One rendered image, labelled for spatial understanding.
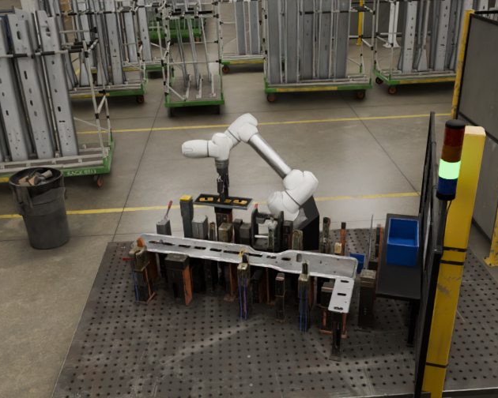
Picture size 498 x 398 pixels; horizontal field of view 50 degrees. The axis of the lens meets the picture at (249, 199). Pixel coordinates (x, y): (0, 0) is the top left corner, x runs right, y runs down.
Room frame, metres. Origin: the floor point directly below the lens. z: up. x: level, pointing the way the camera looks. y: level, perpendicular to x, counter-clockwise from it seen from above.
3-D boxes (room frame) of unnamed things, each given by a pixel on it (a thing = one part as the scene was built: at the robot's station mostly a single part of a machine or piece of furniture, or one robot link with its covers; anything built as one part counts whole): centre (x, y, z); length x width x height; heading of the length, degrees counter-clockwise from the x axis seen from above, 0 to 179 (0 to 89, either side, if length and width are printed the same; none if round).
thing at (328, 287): (2.36, -0.41, 0.84); 0.11 x 0.10 x 0.28; 162
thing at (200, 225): (2.96, 0.31, 0.90); 0.13 x 0.10 x 0.41; 162
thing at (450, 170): (1.78, -0.74, 1.90); 0.07 x 0.07 x 0.06
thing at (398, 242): (2.61, -0.86, 1.10); 0.30 x 0.17 x 0.13; 163
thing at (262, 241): (2.86, -0.11, 0.94); 0.18 x 0.13 x 0.49; 72
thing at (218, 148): (3.09, 0.17, 1.54); 0.13 x 0.11 x 0.16; 89
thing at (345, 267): (2.70, 0.07, 1.00); 1.38 x 0.22 x 0.02; 72
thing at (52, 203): (4.69, 2.02, 0.36); 0.54 x 0.50 x 0.73; 2
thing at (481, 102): (4.58, -2.14, 1.00); 1.34 x 0.14 x 2.00; 2
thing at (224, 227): (2.90, 0.16, 0.89); 0.13 x 0.11 x 0.38; 162
